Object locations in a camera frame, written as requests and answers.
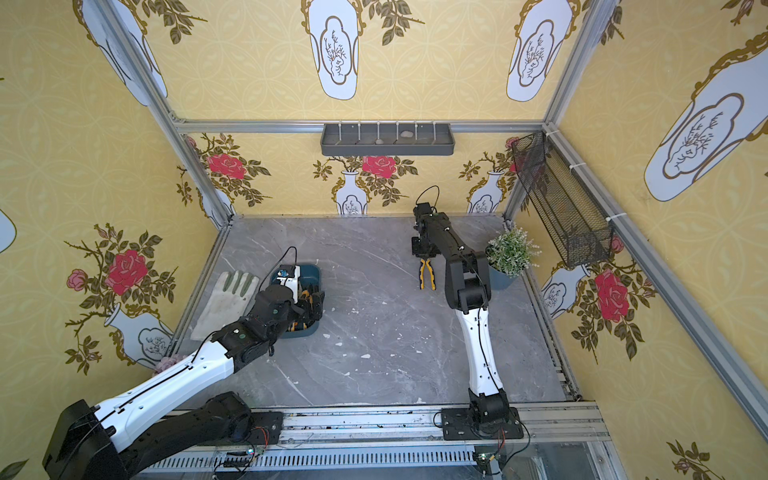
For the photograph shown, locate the blue plant pot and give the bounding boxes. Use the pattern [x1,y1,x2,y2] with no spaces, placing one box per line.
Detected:
[489,266,517,291]

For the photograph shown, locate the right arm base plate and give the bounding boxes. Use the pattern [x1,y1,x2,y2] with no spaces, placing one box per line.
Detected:
[439,407,525,441]

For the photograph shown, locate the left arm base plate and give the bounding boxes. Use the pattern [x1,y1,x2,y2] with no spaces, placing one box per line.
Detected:
[199,411,284,446]

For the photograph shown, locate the green white artificial plant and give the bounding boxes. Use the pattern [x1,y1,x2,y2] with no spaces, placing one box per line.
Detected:
[485,227,541,277]

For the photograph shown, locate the teal storage box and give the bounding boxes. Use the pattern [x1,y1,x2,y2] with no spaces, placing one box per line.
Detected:
[269,264,322,338]

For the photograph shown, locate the grey wall shelf tray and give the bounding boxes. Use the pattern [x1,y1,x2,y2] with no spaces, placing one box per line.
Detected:
[320,121,456,157]

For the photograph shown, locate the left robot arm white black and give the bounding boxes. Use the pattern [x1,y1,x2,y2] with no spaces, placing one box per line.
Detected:
[42,284,325,479]

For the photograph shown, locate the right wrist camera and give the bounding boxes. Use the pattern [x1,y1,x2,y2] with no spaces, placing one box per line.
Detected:
[413,202,434,222]

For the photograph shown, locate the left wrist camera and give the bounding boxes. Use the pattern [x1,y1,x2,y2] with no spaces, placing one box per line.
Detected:
[273,264,300,298]

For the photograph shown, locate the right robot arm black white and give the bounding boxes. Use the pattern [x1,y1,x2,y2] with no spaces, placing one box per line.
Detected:
[412,202,511,428]

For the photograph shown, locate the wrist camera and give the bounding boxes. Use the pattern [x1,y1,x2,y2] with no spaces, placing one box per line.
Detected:
[413,202,434,222]
[273,264,300,298]

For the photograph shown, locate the yellow black combination pliers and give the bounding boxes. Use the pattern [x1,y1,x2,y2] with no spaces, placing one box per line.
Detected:
[419,258,436,291]

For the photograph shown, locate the white green work glove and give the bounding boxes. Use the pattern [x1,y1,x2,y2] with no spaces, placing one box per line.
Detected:
[190,271,259,341]

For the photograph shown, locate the black wire mesh basket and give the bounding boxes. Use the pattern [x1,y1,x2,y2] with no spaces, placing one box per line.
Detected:
[511,132,614,268]

